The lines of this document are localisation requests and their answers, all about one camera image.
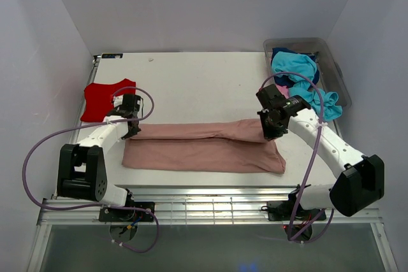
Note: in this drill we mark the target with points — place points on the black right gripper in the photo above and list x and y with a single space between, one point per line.
269 134

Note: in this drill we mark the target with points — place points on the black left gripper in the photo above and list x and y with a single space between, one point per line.
131 133

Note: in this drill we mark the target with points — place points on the dusty pink t-shirt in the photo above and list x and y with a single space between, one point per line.
229 147

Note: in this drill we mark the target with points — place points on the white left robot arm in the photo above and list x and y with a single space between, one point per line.
82 171

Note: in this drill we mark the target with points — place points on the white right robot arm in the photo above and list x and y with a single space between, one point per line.
359 178

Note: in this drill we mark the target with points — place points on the light pink t-shirt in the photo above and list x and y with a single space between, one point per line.
284 90

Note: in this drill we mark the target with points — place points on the folded red t-shirt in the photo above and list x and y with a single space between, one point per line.
98 99

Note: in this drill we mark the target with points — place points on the turquoise t-shirt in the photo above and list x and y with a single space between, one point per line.
321 101

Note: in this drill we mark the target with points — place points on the clear plastic bin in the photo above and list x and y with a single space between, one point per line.
331 77

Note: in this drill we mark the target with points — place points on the blue label sticker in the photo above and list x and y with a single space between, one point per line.
112 56

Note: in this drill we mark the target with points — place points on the aluminium extrusion frame rail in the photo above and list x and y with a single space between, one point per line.
181 206

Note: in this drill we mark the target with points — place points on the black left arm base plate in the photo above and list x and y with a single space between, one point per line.
116 215

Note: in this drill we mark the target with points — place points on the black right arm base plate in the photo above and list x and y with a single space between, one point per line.
282 210

